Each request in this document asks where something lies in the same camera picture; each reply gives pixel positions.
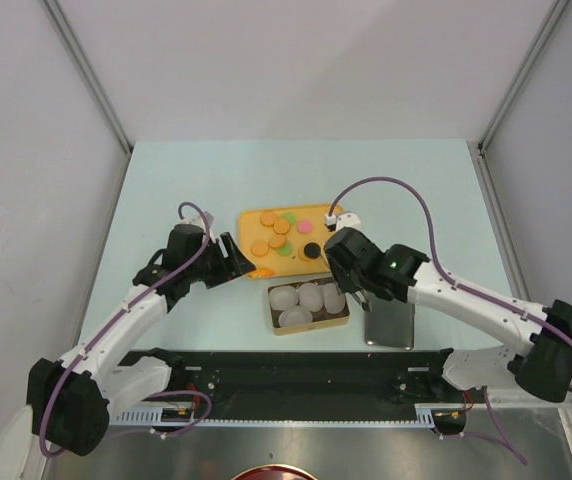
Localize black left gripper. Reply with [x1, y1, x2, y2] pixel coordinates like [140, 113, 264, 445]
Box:
[186, 232, 254, 289]

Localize black sandwich cookie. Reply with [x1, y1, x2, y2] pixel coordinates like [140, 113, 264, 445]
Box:
[303, 242, 321, 260]

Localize tan round biscuit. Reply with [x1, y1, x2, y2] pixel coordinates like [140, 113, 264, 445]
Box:
[298, 250, 310, 262]
[250, 240, 270, 258]
[260, 211, 278, 227]
[268, 234, 287, 250]
[273, 218, 291, 235]

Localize pink sandwich cookie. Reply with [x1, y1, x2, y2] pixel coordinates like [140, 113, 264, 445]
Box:
[296, 219, 314, 235]

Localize silver tin lid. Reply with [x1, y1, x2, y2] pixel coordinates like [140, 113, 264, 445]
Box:
[364, 296, 415, 350]

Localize silver metal tongs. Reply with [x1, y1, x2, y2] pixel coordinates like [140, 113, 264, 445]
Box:
[320, 252, 372, 312]

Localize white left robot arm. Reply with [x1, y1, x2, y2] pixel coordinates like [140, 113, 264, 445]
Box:
[26, 223, 256, 458]

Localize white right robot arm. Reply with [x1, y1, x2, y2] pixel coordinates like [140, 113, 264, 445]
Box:
[324, 227, 572, 403]

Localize orange fish shaped cookie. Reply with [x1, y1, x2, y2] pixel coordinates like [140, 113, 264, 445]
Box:
[249, 268, 274, 278]

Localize white paper cupcake liner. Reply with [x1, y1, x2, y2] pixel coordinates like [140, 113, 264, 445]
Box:
[298, 283, 324, 312]
[269, 285, 299, 311]
[321, 283, 346, 315]
[278, 305, 313, 328]

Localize green sandwich cookie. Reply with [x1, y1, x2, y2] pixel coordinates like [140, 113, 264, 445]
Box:
[276, 242, 293, 256]
[281, 212, 296, 225]

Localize yellow cookie tin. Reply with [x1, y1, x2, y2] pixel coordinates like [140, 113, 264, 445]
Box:
[267, 277, 350, 336]

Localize yellow plastic tray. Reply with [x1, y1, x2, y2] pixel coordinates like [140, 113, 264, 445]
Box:
[237, 204, 331, 279]

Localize red round object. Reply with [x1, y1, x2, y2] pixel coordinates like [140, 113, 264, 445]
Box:
[233, 464, 316, 480]

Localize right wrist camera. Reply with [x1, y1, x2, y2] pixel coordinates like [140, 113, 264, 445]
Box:
[324, 212, 362, 232]

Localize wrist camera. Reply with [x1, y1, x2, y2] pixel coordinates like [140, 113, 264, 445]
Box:
[324, 212, 362, 232]
[181, 211, 214, 235]

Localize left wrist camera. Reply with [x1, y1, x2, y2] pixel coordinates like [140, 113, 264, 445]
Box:
[181, 211, 214, 235]

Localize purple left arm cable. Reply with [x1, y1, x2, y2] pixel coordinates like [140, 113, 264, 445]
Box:
[39, 201, 217, 458]

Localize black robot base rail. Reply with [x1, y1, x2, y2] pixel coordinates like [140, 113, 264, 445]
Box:
[115, 347, 487, 422]

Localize white cable duct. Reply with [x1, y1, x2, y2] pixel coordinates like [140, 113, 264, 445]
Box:
[109, 402, 471, 430]

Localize aluminium frame post right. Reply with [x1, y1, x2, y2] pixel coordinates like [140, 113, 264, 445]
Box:
[476, 0, 572, 151]

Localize aluminium frame post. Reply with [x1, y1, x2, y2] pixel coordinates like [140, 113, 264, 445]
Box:
[476, 0, 572, 151]
[38, 0, 134, 154]

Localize aluminium frame post left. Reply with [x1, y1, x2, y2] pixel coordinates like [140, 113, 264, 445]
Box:
[38, 0, 134, 154]

